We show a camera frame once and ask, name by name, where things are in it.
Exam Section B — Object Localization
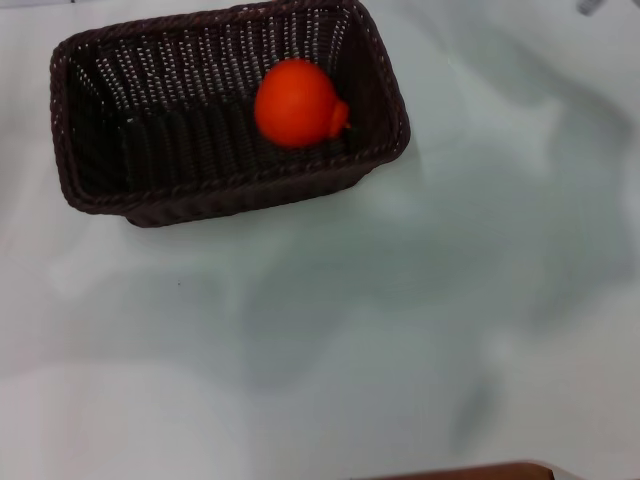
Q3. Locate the orange toy fruit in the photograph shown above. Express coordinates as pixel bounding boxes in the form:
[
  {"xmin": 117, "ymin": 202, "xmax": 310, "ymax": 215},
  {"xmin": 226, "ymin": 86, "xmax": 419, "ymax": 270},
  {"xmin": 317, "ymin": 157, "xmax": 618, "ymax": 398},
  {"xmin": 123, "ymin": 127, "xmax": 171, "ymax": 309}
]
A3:
[{"xmin": 253, "ymin": 57, "xmax": 353, "ymax": 149}]

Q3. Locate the dark brown woven basket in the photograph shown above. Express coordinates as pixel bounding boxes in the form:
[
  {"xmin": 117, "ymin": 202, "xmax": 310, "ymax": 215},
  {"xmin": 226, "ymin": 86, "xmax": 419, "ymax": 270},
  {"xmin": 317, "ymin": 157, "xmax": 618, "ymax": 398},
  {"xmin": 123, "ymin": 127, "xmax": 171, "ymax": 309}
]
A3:
[{"xmin": 48, "ymin": 0, "xmax": 412, "ymax": 230}]

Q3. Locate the brown wooden board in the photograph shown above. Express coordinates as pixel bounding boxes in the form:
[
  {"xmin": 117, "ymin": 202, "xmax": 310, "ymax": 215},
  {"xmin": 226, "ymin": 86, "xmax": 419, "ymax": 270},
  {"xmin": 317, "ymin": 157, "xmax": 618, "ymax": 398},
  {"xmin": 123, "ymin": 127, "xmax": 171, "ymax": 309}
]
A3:
[{"xmin": 378, "ymin": 461, "xmax": 557, "ymax": 480}]

